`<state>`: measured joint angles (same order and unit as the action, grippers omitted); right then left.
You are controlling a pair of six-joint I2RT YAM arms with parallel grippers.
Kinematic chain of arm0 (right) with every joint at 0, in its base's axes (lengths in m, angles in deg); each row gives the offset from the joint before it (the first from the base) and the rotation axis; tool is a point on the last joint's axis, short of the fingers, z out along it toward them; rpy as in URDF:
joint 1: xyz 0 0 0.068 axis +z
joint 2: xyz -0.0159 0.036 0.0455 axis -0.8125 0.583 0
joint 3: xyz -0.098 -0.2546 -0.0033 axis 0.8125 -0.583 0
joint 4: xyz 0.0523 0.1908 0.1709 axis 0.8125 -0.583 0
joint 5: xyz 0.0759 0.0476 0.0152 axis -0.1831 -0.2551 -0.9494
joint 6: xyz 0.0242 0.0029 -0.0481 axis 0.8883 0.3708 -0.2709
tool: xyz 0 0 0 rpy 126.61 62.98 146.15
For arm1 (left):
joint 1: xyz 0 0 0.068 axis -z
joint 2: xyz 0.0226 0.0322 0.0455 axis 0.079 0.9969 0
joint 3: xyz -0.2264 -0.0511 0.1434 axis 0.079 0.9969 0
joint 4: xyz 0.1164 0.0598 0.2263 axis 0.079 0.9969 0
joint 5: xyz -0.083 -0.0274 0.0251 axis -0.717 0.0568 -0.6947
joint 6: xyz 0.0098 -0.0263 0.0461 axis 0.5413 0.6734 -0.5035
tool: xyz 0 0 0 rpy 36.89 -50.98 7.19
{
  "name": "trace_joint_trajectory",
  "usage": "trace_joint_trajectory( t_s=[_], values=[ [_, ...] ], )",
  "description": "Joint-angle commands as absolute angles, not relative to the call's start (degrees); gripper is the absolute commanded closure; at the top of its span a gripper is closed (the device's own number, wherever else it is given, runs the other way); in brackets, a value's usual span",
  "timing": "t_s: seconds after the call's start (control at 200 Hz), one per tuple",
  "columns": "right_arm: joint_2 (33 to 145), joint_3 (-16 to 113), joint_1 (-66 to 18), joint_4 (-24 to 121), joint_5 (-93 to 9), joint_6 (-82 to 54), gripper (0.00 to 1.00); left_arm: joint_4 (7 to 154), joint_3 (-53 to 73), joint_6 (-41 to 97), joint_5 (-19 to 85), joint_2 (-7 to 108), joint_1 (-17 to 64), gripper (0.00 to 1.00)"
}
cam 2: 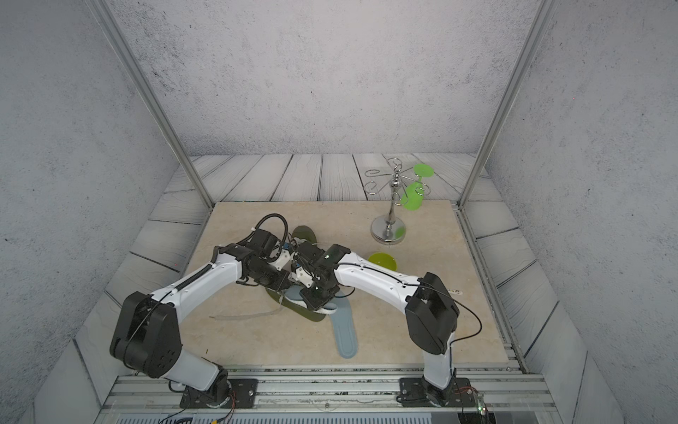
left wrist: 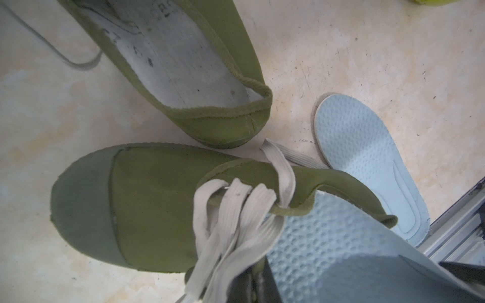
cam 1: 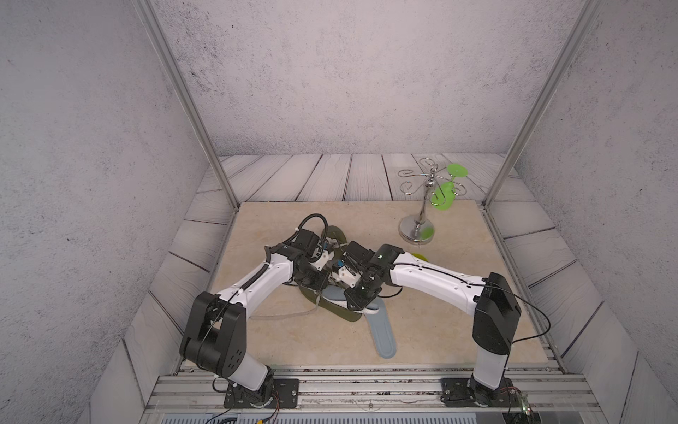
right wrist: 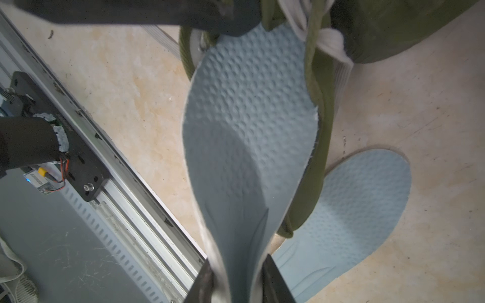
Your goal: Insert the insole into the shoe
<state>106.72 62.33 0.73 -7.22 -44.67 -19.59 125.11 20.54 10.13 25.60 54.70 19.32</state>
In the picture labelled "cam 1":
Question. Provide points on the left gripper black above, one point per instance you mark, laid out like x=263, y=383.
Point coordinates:
x=324, y=280

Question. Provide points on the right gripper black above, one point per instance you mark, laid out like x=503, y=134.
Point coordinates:
x=355, y=302

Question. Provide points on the olive green shoe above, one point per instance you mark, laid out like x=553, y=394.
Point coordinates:
x=335, y=238
x=312, y=296

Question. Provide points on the grey-blue insole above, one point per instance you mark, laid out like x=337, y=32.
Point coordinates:
x=384, y=340
x=333, y=299

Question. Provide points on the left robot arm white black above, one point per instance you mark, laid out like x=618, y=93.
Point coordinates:
x=215, y=336

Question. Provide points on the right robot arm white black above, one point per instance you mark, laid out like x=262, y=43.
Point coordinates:
x=495, y=309

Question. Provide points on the lime green bowl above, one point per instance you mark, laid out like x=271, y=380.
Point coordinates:
x=420, y=257

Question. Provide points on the chrome cup holder stand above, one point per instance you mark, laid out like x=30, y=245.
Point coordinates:
x=418, y=229

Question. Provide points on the green plastic wine glass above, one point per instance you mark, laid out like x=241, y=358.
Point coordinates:
x=447, y=188

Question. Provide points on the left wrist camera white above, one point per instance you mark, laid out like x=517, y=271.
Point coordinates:
x=324, y=259

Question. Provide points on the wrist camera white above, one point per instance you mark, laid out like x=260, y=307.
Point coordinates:
x=324, y=259
x=348, y=276

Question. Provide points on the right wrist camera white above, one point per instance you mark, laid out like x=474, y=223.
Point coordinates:
x=348, y=276

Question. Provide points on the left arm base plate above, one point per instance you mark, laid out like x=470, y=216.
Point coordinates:
x=274, y=393

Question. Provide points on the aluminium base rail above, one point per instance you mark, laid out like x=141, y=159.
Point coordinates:
x=386, y=389

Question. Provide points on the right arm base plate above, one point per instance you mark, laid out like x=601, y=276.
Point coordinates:
x=462, y=392

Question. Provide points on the left aluminium frame post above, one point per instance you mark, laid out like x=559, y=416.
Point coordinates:
x=157, y=37

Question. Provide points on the aluminium frame post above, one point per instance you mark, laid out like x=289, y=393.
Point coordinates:
x=157, y=37
x=582, y=26

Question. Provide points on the right aluminium frame post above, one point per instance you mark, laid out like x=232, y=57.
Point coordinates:
x=582, y=26

